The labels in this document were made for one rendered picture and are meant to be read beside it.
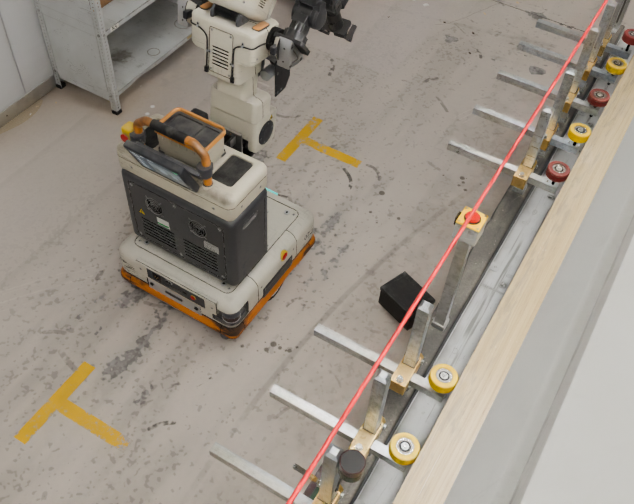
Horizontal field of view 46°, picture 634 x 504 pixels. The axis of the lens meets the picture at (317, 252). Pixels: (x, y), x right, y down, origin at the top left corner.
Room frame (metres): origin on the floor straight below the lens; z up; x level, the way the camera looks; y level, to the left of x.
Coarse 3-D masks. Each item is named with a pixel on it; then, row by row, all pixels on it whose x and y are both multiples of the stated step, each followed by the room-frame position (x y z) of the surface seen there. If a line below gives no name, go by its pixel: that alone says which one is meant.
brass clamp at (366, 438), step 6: (384, 420) 0.98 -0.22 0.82; (384, 426) 0.97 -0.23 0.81; (360, 432) 0.94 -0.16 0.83; (366, 432) 0.94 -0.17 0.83; (378, 432) 0.94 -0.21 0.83; (354, 438) 0.92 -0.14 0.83; (360, 438) 0.92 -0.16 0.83; (366, 438) 0.92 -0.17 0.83; (372, 438) 0.92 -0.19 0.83; (354, 444) 0.90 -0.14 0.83; (366, 444) 0.90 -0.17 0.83; (366, 450) 0.88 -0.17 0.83; (366, 456) 0.88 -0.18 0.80
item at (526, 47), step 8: (520, 48) 2.82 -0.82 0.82; (528, 48) 2.80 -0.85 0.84; (536, 48) 2.80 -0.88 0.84; (544, 56) 2.77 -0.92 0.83; (552, 56) 2.75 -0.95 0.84; (560, 56) 2.75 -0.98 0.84; (560, 64) 2.73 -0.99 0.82; (568, 64) 2.72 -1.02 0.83; (576, 64) 2.70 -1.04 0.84; (592, 72) 2.67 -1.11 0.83; (600, 72) 2.66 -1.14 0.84; (608, 72) 2.66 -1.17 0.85; (608, 80) 2.64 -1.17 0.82
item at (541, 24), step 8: (536, 24) 3.05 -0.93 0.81; (544, 24) 3.03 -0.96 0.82; (552, 24) 3.03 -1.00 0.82; (552, 32) 3.01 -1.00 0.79; (560, 32) 2.99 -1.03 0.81; (568, 32) 2.98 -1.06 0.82; (576, 32) 2.98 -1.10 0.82; (576, 40) 2.96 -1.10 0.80; (584, 40) 2.94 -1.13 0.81; (608, 48) 2.89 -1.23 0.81; (616, 48) 2.88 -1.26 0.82; (624, 48) 2.89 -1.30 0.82; (624, 56) 2.85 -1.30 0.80
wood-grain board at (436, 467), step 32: (608, 128) 2.23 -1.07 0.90; (608, 160) 2.05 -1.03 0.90; (576, 192) 1.87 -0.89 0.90; (544, 224) 1.71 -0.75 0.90; (576, 224) 1.72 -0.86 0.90; (544, 256) 1.57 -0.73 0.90; (512, 288) 1.43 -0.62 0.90; (544, 288) 1.44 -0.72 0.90; (512, 320) 1.30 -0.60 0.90; (480, 352) 1.18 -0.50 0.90; (512, 352) 1.19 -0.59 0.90; (480, 384) 1.08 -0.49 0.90; (448, 416) 0.97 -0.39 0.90; (480, 416) 0.98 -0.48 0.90; (448, 448) 0.88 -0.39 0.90; (416, 480) 0.78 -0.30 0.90; (448, 480) 0.79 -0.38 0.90
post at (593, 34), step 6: (594, 30) 2.50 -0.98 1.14; (600, 30) 2.52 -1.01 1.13; (588, 36) 2.50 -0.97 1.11; (594, 36) 2.49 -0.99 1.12; (588, 42) 2.50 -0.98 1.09; (594, 42) 2.49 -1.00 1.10; (588, 48) 2.50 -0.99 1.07; (582, 54) 2.50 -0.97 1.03; (588, 54) 2.49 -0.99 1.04; (582, 60) 2.50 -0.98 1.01; (588, 60) 2.51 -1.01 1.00; (576, 66) 2.50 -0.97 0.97; (582, 66) 2.49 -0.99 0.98; (582, 72) 2.49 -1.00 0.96; (576, 78) 2.50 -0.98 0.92; (576, 84) 2.49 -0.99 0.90; (570, 90) 2.50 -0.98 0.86; (576, 90) 2.51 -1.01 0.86; (564, 114) 2.49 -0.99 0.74
